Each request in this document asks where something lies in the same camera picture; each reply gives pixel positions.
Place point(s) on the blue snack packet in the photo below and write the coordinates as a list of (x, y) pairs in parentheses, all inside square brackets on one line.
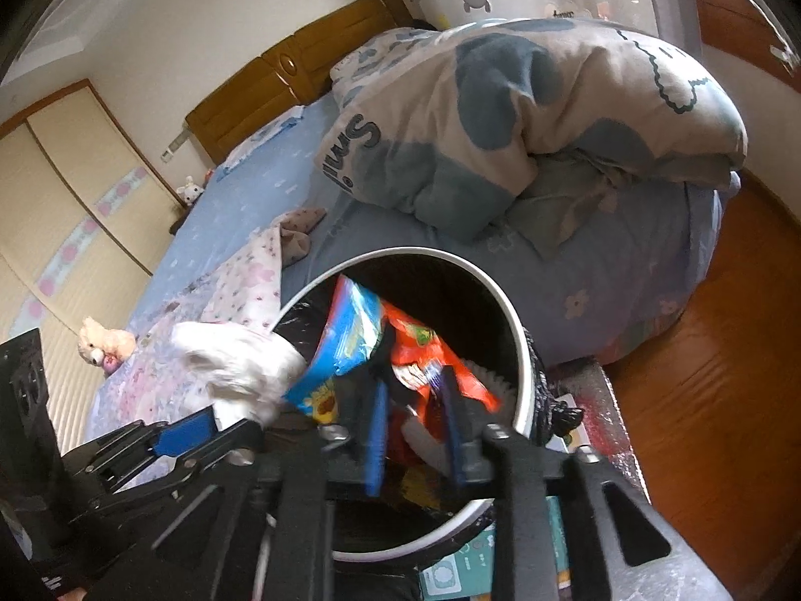
[(344, 338)]

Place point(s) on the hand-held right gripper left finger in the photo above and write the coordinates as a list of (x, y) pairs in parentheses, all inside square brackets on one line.
[(375, 438)]

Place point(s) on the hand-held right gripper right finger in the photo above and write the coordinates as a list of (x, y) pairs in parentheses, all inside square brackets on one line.
[(454, 438)]

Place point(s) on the pink floral blanket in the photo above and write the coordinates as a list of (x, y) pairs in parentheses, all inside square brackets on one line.
[(238, 282)]

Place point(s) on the wall switch panel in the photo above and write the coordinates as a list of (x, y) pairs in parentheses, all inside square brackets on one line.
[(178, 139)]

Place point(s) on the cream sliding door wardrobe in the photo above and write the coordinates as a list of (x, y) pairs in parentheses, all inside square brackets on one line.
[(62, 200)]

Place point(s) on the blue patterned quilt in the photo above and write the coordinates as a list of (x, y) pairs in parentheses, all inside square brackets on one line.
[(532, 106)]

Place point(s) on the white round trash bin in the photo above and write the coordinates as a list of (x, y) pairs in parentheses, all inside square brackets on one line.
[(524, 382)]

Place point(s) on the white wrapper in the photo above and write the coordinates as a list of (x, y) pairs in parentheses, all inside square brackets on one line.
[(238, 357)]

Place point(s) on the red snack packet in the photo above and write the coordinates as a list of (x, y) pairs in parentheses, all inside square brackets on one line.
[(425, 350)]

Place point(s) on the wooden headboard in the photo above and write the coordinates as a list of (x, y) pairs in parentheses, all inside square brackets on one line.
[(250, 94)]

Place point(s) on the beige dotted cloth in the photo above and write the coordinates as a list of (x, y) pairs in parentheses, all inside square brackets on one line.
[(300, 231)]

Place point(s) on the white foam net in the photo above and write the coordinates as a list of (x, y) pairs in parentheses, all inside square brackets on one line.
[(497, 385)]

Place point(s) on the beige teddy bear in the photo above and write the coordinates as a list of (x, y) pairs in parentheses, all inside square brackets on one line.
[(103, 341)]

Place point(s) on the reddish wooden dresser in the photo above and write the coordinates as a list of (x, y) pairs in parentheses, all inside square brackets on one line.
[(738, 12)]

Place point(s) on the black bin liner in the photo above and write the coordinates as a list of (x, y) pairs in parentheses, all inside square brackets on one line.
[(450, 288)]

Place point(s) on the blue and white pillow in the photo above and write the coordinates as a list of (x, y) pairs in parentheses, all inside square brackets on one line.
[(269, 134)]

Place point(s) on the dark wooden nightstand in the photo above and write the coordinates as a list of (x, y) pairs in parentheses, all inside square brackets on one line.
[(183, 219)]

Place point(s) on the white rabbit toy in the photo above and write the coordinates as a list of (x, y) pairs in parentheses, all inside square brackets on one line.
[(189, 191)]

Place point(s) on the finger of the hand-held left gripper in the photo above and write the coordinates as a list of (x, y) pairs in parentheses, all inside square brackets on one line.
[(181, 435), (213, 451)]

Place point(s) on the teal printed cardboard box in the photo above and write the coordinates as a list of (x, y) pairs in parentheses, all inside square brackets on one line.
[(450, 576)]

